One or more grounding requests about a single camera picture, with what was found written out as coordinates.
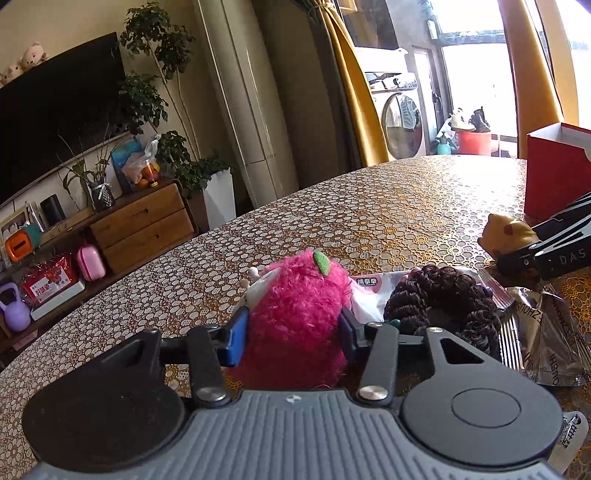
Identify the yellow squishy animal toy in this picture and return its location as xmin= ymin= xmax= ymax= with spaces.
xmin=478 ymin=213 xmax=539 ymax=260

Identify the dark brown hair scrunchie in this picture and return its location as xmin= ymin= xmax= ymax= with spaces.
xmin=384 ymin=265 xmax=501 ymax=360

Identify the pink fuzzy plush ball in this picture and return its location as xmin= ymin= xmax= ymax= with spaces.
xmin=228 ymin=250 xmax=353 ymax=390

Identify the silver foil snack packet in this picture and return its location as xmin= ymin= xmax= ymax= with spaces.
xmin=497 ymin=286 xmax=590 ymax=387

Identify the pink white snack packet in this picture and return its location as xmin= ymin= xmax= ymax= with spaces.
xmin=232 ymin=266 xmax=514 ymax=324

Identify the red cardboard box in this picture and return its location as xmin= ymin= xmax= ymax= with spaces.
xmin=524 ymin=123 xmax=591 ymax=220

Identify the lace patterned tablecloth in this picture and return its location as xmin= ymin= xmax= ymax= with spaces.
xmin=1 ymin=156 xmax=527 ymax=479

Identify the red bucket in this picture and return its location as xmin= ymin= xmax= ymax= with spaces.
xmin=456 ymin=131 xmax=492 ymax=156

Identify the pink small case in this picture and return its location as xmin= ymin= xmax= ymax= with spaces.
xmin=76 ymin=244 xmax=106 ymax=282

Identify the teal spray bottle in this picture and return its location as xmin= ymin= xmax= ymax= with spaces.
xmin=436 ymin=133 xmax=453 ymax=155

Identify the wooden tv cabinet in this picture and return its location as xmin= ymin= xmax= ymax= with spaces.
xmin=1 ymin=180 xmax=197 ymax=352

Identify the red gift box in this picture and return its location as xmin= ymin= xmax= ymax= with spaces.
xmin=22 ymin=254 xmax=85 ymax=321

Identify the glass vase with plant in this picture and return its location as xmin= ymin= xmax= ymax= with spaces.
xmin=56 ymin=123 xmax=120 ymax=212

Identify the purple kettlebell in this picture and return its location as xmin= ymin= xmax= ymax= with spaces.
xmin=0 ymin=282 xmax=31 ymax=332

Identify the bag of oranges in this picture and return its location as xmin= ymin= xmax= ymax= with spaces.
xmin=122 ymin=134 xmax=160 ymax=190

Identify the yellow curtain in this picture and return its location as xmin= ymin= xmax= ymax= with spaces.
xmin=318 ymin=1 xmax=390 ymax=167

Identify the black speaker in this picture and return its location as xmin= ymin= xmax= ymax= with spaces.
xmin=40 ymin=194 xmax=66 ymax=228

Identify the orange clock radio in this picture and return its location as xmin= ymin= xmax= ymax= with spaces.
xmin=5 ymin=224 xmax=42 ymax=263

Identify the white washing machine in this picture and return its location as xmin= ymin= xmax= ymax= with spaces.
xmin=355 ymin=47 xmax=426 ymax=159

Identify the tall potted plant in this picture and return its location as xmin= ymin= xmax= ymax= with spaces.
xmin=119 ymin=1 xmax=235 ymax=233

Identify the black television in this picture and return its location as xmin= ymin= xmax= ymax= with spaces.
xmin=0 ymin=32 xmax=125 ymax=204

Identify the beige standing air conditioner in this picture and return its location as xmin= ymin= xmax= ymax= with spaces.
xmin=193 ymin=1 xmax=298 ymax=208

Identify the photo frame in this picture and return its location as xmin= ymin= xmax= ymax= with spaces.
xmin=1 ymin=202 xmax=33 ymax=242

